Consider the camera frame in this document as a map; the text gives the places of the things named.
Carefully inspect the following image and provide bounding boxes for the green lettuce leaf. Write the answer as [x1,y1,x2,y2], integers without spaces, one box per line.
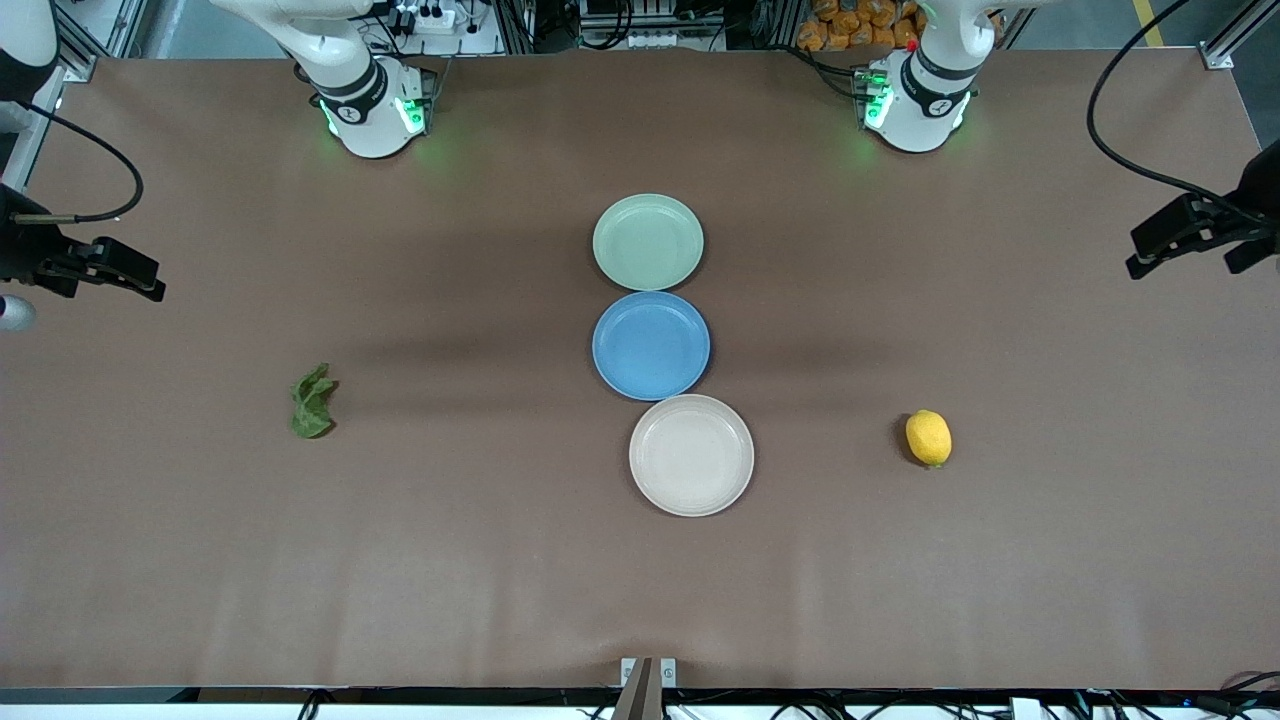
[290,362,339,440]

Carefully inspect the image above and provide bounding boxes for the yellow lemon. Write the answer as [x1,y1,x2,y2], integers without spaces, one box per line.
[905,409,953,469]

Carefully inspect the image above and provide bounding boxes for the pile of orange fruits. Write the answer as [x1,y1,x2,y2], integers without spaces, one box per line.
[797,0,926,53]

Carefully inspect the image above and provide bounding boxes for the white power strip black plugs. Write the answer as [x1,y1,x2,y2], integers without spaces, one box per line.
[392,3,471,37]

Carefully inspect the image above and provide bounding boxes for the light green round plate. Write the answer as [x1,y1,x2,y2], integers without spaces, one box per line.
[592,193,705,293]

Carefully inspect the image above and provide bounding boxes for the blue round plate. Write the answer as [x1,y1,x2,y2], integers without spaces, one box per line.
[592,291,712,402]

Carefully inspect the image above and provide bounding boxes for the beige round plate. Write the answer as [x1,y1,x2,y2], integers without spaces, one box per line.
[629,394,755,518]

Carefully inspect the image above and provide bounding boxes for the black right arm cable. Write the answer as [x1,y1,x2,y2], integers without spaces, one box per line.
[10,98,144,225]

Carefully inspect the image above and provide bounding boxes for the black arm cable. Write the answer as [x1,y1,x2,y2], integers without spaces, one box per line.
[10,98,144,225]
[1086,0,1251,206]

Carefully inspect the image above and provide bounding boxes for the aluminium frame post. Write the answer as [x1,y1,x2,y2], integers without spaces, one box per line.
[1200,0,1280,71]
[0,60,71,196]

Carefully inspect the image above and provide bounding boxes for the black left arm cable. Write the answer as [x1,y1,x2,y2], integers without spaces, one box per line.
[1086,0,1251,206]

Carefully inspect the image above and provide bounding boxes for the metal bracket with post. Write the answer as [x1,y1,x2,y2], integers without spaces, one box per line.
[612,656,679,720]

